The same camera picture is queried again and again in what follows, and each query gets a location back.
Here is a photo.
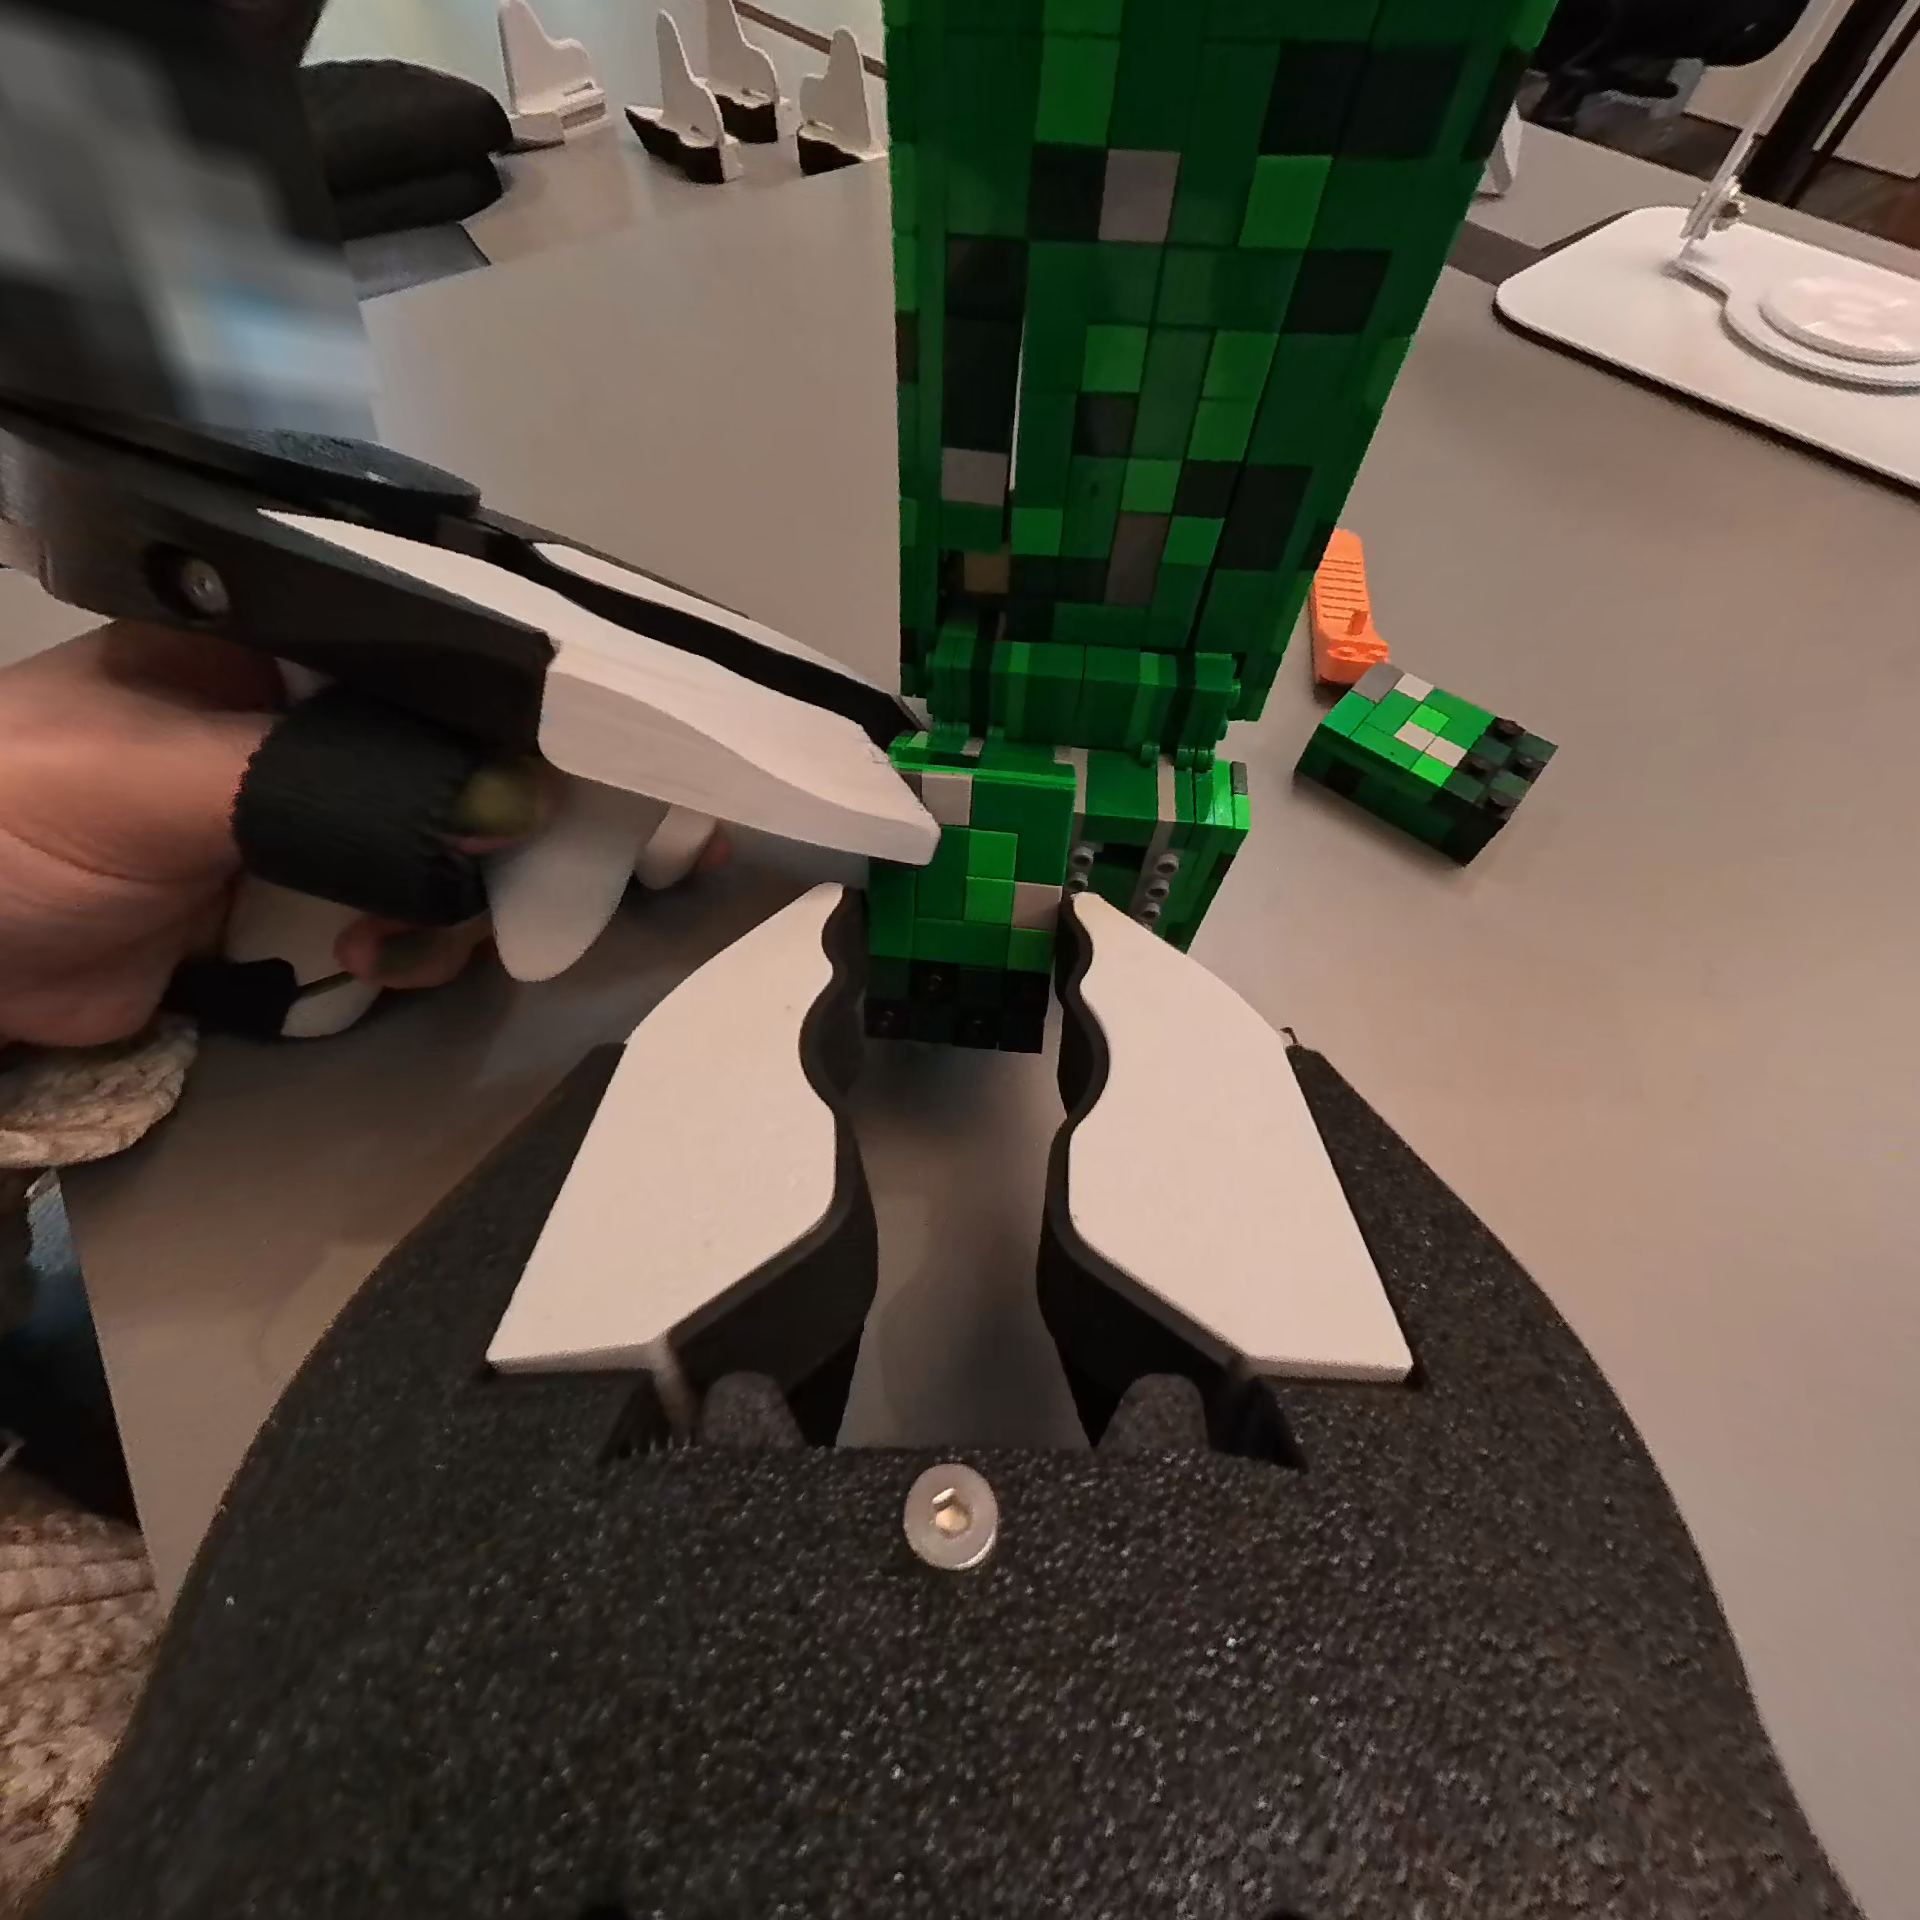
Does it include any green lego creeper figure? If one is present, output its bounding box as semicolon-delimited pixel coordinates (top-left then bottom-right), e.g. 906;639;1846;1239
862;0;1560;1055

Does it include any beige knitted sweater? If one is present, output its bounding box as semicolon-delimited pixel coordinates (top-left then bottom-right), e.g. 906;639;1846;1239
0;1498;159;1920

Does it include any white fin-shaped part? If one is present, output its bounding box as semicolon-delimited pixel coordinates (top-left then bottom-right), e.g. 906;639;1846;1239
706;0;798;145
793;27;888;175
500;0;612;152
627;12;741;188

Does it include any small green lego block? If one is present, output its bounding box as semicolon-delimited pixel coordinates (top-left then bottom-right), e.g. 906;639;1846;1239
1294;660;1557;870

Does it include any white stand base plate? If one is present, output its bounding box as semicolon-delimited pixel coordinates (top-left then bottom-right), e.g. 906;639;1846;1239
1495;0;1920;496

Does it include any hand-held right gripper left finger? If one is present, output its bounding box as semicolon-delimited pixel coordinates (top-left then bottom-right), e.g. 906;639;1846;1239
483;881;877;1435

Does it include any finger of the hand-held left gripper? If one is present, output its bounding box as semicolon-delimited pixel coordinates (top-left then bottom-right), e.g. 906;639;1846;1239
479;510;909;737
262;510;945;870

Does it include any orange brick separator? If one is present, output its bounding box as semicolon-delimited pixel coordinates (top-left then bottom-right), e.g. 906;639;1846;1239
1309;530;1399;694

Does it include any person's left hand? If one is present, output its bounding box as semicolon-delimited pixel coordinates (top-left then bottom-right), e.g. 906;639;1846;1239
0;627;541;1052

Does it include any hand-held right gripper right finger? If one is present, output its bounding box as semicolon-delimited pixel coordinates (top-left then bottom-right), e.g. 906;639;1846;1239
1039;893;1421;1388

